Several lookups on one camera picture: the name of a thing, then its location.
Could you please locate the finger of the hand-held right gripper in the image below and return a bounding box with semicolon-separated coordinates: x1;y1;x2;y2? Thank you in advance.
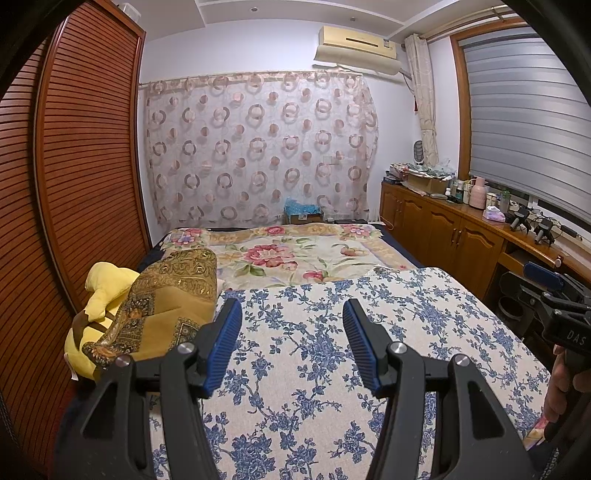
513;281;557;317
523;261;591;301

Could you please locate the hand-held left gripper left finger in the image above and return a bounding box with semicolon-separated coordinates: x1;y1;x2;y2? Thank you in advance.
55;298;243;480

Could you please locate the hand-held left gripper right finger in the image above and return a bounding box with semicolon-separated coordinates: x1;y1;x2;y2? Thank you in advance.
342;298;536;480

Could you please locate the brown gold patterned garment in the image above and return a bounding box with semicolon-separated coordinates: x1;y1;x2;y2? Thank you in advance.
83;247;218;370

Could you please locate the person's right hand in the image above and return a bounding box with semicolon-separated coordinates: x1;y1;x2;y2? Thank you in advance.
544;346;575;423

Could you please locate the grey waste bin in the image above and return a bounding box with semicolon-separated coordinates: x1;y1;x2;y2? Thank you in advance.
499;272;527;319

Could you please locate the blue floral white cloth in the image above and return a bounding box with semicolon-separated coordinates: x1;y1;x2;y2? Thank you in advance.
148;267;552;480

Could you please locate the pink floral blanket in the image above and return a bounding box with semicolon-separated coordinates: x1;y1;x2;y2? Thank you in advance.
159;224;414;291

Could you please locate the pink bottle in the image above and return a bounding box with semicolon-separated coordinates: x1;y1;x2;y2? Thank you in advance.
468;176;488;207

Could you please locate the wooden sideboard cabinet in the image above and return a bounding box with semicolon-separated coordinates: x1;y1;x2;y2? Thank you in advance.
379;180;591;301

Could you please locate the group of small bottles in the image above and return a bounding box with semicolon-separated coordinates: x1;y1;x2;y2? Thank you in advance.
445;179;469;204

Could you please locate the yellow plush toy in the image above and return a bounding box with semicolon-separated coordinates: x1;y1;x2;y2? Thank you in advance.
65;261;141;381

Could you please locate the cardboard box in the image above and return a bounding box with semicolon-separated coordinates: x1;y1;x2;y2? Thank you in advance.
406;175;448;195

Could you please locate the blue plastic bag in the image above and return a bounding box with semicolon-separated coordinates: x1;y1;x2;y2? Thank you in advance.
283;197;319;217

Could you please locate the grey window blind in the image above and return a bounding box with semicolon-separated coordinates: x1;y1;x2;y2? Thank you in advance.
462;25;591;224

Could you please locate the mixed clutter pile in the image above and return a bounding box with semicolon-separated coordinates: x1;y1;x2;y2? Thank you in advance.
390;161;455;179

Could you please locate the sheer circle patterned curtain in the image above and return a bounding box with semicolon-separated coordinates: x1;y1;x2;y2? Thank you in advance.
140;71;379;229

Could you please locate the beige window curtain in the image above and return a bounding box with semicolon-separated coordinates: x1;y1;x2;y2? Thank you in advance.
405;33;439;169

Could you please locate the brown louvered wardrobe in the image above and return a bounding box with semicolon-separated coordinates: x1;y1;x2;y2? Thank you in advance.
0;0;153;462

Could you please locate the wooden window frame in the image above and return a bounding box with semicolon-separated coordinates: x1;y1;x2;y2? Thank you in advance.
450;28;474;178

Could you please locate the beige wall air conditioner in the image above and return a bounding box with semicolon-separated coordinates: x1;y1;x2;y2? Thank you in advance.
314;25;402;75

